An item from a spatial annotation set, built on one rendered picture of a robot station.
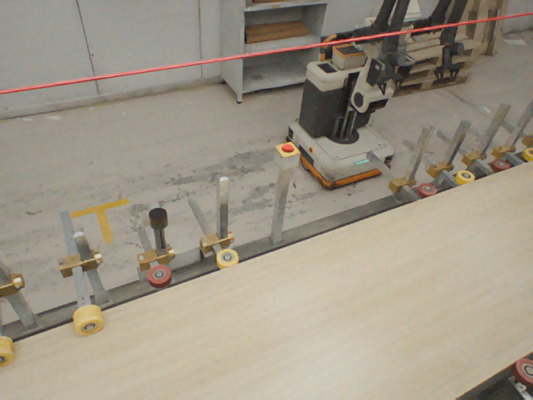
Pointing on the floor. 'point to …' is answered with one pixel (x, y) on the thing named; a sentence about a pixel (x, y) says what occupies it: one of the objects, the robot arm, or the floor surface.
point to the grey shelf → (270, 14)
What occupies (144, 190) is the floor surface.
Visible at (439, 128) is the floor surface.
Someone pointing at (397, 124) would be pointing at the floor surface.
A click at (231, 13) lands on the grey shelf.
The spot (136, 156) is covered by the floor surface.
